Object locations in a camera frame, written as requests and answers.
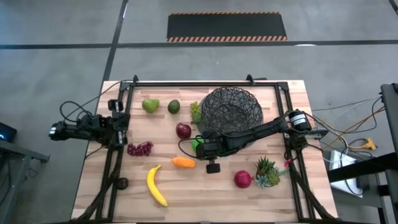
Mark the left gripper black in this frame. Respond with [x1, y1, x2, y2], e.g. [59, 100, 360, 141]
[108, 99, 131, 146]

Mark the red grape bunch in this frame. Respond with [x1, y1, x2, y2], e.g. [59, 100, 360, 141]
[126, 141, 154, 157]

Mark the dark red apple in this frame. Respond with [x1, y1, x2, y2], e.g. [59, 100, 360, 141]
[175, 122, 192, 140]

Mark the green pear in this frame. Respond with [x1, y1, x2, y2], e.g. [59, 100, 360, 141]
[142, 98, 160, 114]

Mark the green grape bunch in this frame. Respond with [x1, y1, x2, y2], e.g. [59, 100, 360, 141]
[190, 101, 203, 124]

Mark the red pomegranate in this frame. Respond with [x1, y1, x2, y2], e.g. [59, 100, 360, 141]
[234, 169, 253, 189]

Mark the green avocado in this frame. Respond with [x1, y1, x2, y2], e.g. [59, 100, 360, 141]
[167, 99, 181, 115]

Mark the yellow banana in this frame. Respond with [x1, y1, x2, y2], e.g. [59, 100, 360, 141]
[146, 164, 169, 207]

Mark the potted succulent plant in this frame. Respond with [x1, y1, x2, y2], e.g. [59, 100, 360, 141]
[254, 156, 290, 189]

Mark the grey metal stand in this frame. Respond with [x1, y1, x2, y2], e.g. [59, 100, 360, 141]
[0, 139, 50, 215]

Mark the black device blue light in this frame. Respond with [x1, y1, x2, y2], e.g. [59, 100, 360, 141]
[0, 121, 18, 143]

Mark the black hazard-striped floor mat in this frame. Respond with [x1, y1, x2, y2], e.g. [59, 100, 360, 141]
[166, 11, 288, 43]

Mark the yellow power plug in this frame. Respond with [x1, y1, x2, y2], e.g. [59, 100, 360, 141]
[348, 138, 379, 151]

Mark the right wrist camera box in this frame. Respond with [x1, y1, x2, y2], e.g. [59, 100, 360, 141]
[205, 157, 221, 174]

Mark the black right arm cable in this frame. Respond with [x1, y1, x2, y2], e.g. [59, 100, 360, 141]
[177, 136, 206, 159]

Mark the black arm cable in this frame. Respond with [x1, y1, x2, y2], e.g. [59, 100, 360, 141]
[58, 79, 135, 124]
[177, 136, 206, 159]

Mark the black wire basket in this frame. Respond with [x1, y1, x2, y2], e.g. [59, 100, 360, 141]
[200, 86, 264, 134]

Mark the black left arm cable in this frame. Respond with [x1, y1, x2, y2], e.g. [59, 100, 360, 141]
[58, 79, 135, 124]

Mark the black aluminium table frame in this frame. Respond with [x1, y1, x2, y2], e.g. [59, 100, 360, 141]
[71, 74, 338, 223]

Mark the orange cable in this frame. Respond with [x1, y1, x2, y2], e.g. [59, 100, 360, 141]
[323, 105, 386, 147]

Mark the black workstation frame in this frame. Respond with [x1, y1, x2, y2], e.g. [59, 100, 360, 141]
[326, 83, 398, 224]

